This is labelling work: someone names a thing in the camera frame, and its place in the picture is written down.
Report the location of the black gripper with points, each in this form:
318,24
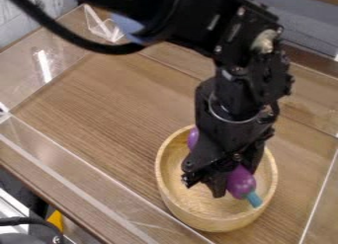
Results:
231,134

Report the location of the purple toy eggplant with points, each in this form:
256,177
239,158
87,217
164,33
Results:
239,182

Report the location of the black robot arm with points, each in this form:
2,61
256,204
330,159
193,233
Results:
238,34

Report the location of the brown wooden bowl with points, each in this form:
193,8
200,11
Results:
192,205

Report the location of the yellow black device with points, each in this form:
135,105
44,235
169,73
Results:
45,231

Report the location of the clear acrylic barrier wall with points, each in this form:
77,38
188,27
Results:
92,199

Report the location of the clear acrylic corner bracket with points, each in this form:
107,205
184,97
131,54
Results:
101,28

